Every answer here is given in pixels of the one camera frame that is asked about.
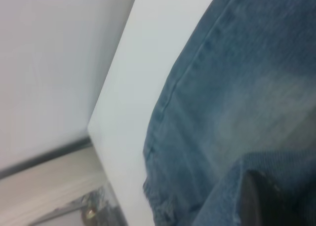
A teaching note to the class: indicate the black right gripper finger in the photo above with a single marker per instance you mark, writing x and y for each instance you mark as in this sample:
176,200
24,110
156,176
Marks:
276,203

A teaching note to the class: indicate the blue denim kids jeans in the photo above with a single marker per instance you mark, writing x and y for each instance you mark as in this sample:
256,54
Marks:
234,75

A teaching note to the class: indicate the small brass metal object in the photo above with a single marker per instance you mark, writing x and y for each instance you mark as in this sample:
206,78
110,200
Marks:
90,212

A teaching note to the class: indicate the dark baseboard strip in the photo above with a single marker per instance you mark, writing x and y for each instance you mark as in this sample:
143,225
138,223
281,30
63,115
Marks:
44,157

